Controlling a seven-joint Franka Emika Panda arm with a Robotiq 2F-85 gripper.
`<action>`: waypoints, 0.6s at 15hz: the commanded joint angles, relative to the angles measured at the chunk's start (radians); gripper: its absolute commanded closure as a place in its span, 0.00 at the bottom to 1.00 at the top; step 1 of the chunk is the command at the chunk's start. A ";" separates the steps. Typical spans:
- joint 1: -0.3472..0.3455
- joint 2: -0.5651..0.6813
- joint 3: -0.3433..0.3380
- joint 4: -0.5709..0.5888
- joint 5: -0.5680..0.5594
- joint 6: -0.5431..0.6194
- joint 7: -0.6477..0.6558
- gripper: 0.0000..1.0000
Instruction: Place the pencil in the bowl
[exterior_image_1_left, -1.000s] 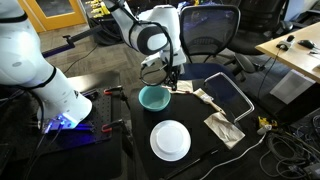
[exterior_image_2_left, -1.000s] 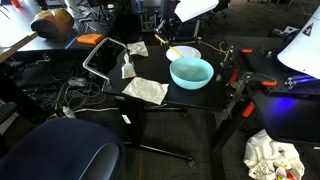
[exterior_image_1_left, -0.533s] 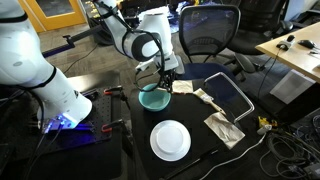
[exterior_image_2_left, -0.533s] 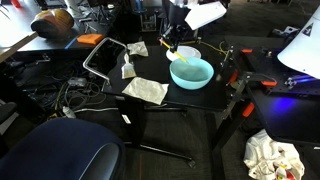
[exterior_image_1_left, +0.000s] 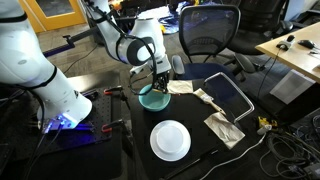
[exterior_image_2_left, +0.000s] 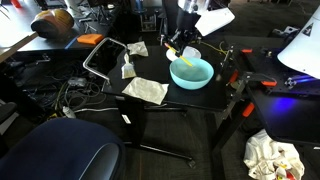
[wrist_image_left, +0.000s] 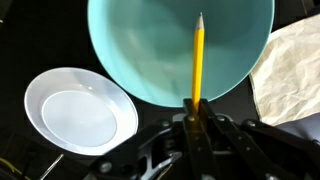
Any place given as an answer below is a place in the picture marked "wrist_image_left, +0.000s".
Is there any thin yellow wire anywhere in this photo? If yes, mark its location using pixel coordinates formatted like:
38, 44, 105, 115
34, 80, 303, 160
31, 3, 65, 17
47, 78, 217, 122
0, 156, 23, 178

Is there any yellow pencil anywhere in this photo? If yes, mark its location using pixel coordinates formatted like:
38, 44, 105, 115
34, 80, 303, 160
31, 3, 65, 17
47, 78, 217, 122
190, 12, 205, 113

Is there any crumpled white cloth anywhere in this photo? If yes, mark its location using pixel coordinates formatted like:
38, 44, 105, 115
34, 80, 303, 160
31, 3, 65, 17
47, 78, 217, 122
248, 13, 320, 127

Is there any white round plate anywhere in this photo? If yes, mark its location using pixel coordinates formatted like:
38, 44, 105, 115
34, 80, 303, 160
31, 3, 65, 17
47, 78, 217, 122
23, 67, 140, 157

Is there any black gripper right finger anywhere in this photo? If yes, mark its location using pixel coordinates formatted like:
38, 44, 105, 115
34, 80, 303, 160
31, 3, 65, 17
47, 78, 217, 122
199, 98, 320, 180

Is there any teal plastic bowl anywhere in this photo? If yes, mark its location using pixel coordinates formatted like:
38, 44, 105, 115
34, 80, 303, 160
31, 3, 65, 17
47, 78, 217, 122
87, 0, 276, 109

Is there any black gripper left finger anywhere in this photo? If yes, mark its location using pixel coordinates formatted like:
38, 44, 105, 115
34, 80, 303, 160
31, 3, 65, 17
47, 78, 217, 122
88, 98, 222, 180

